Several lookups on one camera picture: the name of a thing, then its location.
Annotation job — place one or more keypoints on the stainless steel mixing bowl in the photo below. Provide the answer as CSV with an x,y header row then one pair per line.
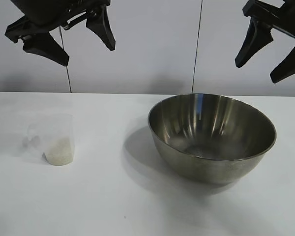
x,y
211,137

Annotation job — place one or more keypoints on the white rice grains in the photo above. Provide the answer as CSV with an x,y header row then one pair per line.
x,y
60,155

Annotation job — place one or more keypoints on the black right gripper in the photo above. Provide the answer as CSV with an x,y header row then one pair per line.
x,y
280,14

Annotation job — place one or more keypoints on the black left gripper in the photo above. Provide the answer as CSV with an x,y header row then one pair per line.
x,y
43,14

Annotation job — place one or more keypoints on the clear plastic measuring cup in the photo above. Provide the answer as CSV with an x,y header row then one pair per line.
x,y
51,132

